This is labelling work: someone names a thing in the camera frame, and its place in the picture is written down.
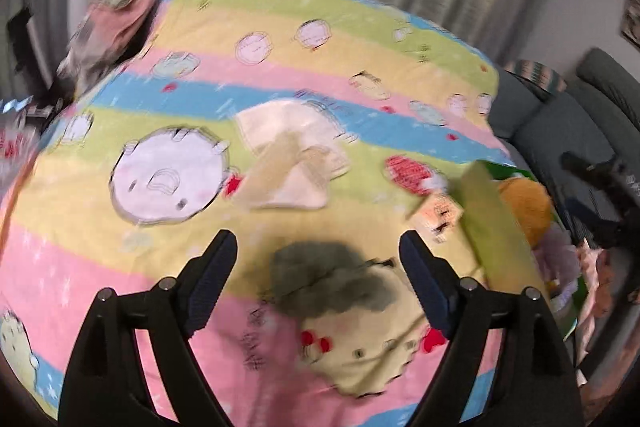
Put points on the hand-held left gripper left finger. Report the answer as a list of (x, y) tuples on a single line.
[(212, 289)]

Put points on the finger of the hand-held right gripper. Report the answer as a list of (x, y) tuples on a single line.
[(590, 219), (590, 168)]

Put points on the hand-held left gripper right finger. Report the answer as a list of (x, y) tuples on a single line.
[(426, 289)]

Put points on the purple fluffy cloth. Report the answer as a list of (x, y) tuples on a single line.
[(557, 257)]

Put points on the yellow brown plush toy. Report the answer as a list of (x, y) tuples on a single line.
[(525, 207)]

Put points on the green box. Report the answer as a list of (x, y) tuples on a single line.
[(485, 217)]

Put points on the grey fluffy cloth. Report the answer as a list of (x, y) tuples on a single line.
[(325, 277)]

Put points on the cream cloth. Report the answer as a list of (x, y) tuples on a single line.
[(280, 127)]

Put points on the pink striped cloth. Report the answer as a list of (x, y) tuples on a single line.
[(600, 277)]

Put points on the grey sofa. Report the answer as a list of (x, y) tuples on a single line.
[(540, 127)]

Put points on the grey sofa cushion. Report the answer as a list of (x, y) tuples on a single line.
[(610, 87)]

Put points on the colourful knitted cloth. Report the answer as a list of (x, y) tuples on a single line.
[(537, 74)]

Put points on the printed blanket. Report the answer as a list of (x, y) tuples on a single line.
[(325, 57)]

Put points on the pile of clothes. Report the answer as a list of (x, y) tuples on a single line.
[(120, 12)]

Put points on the dark furniture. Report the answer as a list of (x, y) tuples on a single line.
[(22, 42)]

